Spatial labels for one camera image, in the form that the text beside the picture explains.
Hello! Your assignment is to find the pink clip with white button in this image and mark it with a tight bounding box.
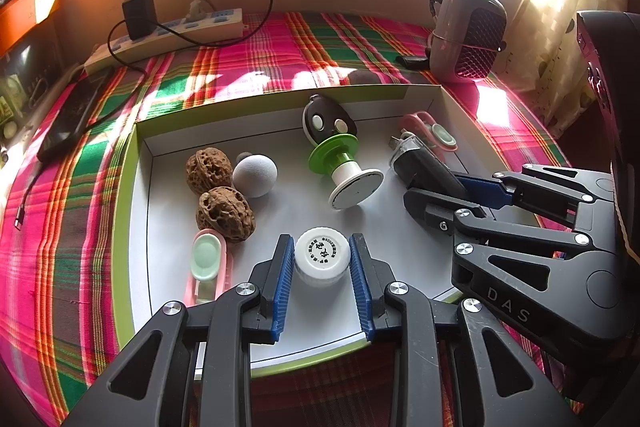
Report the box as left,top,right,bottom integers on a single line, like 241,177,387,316
400,110,458,159

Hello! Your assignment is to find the green white spool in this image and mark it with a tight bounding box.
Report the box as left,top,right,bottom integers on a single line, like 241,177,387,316
308,133,384,210

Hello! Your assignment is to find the white round jar lid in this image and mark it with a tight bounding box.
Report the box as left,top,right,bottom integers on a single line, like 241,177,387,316
295,227,350,288

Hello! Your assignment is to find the pink green contact lens case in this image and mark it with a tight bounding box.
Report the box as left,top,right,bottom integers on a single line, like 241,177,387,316
183,229,233,308

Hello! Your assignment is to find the black device with white buttons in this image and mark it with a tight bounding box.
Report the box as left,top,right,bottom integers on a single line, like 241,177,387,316
302,93,357,146

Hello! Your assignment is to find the white round ball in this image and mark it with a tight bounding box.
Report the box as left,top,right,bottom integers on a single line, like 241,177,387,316
231,153,278,198

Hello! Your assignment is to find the brown walnut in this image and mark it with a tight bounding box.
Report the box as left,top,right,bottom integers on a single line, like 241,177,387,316
195,186,256,243
186,147,233,195

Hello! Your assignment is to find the plaid pink green blanket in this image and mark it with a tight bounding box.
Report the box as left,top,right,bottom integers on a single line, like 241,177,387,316
1,12,570,426

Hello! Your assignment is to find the small grey space heater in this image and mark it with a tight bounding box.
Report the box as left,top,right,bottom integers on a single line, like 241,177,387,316
426,0,506,83

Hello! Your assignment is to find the green white cardboard box tray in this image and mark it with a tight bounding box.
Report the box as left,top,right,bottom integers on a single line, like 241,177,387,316
110,83,542,381

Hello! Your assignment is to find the cream spotted curtain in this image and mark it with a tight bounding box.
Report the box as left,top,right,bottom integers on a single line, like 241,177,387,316
500,0,628,138

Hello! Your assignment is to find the black smartphone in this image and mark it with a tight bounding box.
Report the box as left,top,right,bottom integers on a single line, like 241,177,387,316
37,66,114,165

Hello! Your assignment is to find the white power strip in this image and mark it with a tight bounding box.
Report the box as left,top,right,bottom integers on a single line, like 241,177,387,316
84,9,245,74

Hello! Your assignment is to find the black charger adapter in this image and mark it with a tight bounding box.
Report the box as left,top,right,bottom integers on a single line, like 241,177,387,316
122,0,157,41

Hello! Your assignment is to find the orange planter box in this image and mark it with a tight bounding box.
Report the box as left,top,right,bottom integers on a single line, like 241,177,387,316
0,0,58,55

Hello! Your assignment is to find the black charging cable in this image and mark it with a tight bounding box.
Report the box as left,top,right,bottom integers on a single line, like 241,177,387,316
13,0,275,230

